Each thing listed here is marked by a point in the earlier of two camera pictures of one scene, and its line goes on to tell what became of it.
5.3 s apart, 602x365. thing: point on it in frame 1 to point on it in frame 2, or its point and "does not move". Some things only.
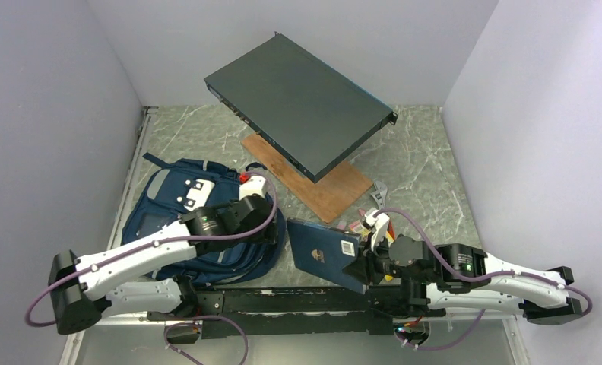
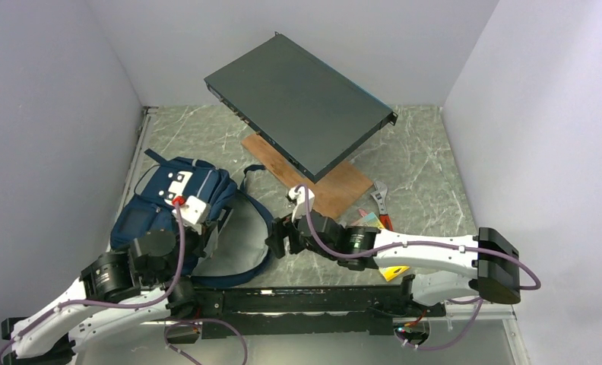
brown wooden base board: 329,195 does not move
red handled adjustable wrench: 380,194 does not move
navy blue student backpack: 164,193 does not move
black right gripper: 359,268 to 281,230
